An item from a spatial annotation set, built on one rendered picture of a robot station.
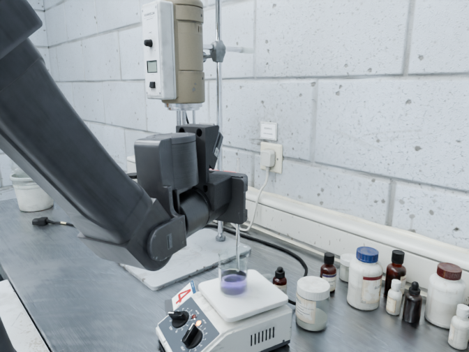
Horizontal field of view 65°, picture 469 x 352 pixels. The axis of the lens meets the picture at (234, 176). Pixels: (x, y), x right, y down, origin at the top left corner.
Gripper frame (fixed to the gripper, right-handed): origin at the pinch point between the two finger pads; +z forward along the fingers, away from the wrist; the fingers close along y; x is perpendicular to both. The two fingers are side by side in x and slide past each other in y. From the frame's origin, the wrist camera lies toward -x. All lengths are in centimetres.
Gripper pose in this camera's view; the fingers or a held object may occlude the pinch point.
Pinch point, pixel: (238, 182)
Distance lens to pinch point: 60.5
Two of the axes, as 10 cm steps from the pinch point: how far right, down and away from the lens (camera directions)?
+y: -9.0, -1.0, 4.2
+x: 0.0, 9.7, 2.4
